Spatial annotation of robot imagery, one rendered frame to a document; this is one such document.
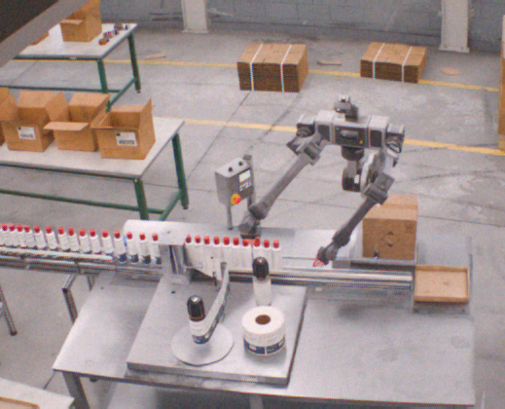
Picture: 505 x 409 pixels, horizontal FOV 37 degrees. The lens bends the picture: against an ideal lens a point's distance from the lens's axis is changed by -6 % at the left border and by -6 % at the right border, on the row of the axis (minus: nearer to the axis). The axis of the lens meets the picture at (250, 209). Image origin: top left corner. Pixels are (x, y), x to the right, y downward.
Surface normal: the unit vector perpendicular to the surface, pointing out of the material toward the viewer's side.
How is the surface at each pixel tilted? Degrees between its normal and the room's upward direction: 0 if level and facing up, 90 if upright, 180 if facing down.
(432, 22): 90
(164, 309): 0
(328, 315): 0
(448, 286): 0
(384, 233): 90
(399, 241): 90
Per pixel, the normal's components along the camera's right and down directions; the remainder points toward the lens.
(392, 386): -0.08, -0.82
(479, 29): -0.32, 0.56
